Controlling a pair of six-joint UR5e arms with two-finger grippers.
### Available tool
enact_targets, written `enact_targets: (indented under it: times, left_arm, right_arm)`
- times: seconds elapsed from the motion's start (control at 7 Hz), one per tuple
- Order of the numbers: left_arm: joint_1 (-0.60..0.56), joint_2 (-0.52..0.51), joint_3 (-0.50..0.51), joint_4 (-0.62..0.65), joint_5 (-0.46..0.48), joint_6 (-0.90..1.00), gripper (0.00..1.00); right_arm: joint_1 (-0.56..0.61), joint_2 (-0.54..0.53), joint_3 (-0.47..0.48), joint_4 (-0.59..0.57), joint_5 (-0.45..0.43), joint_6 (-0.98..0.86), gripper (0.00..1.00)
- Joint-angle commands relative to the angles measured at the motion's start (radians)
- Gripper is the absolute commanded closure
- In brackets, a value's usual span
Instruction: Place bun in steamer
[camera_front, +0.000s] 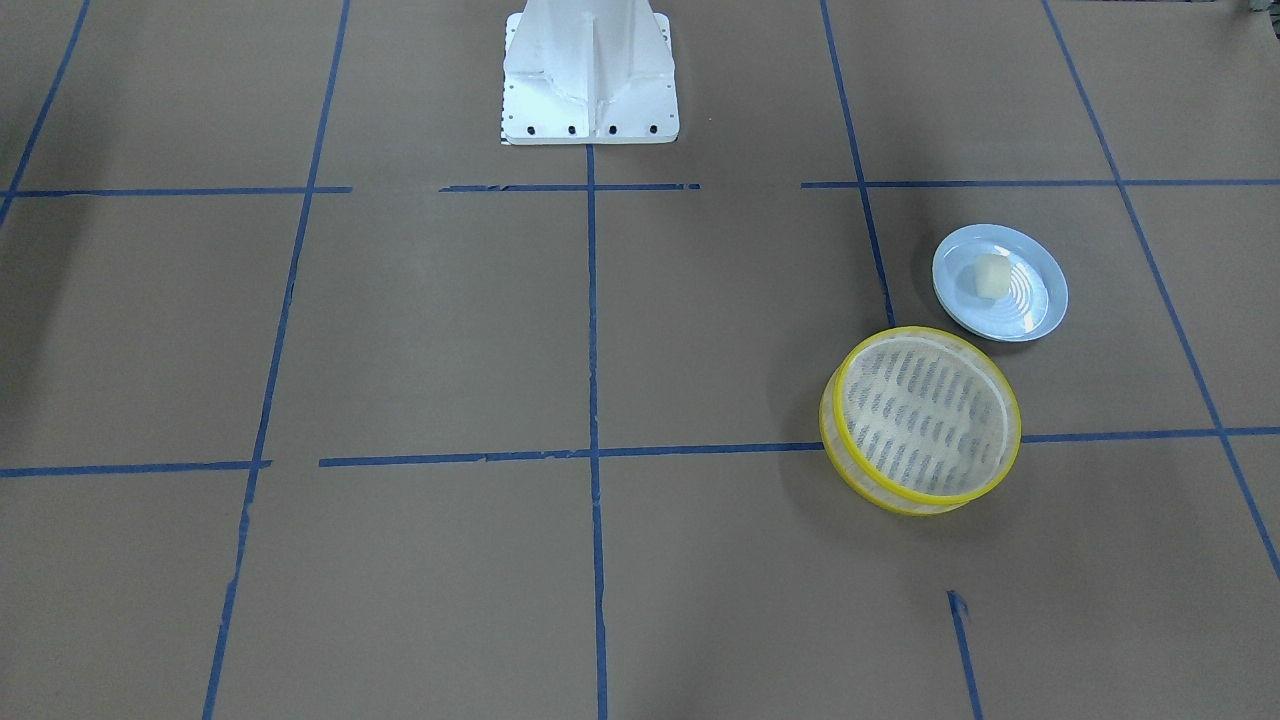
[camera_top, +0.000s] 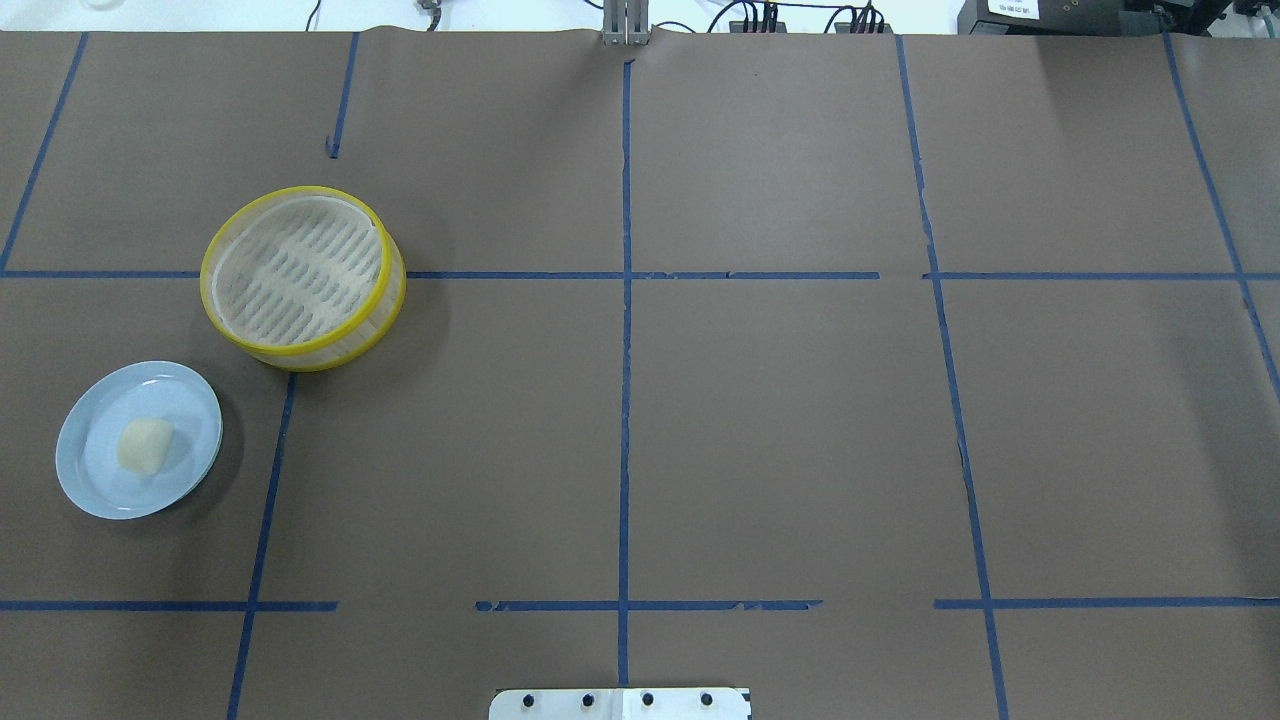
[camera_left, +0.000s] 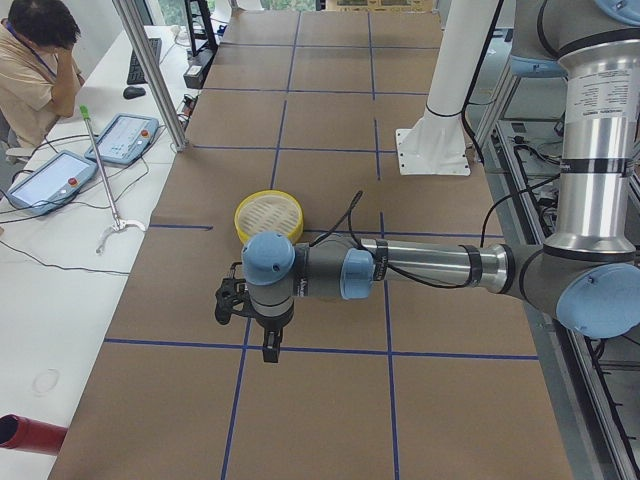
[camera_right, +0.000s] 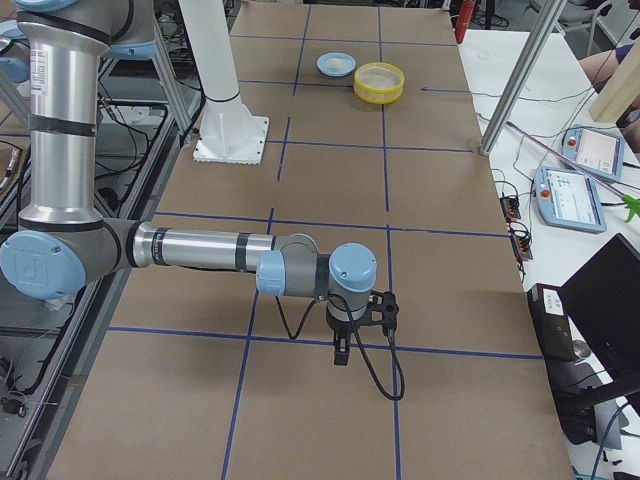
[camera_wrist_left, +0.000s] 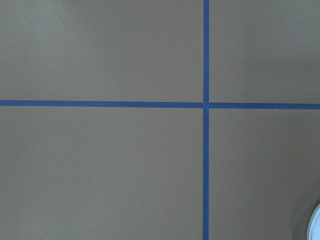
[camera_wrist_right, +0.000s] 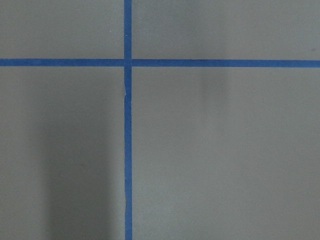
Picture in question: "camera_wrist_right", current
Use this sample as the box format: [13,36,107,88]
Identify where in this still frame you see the blue tape grid lines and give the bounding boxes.
[0,0,320,240]

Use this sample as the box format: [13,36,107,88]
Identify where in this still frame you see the brown paper table cover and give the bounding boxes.
[0,0,320,240]

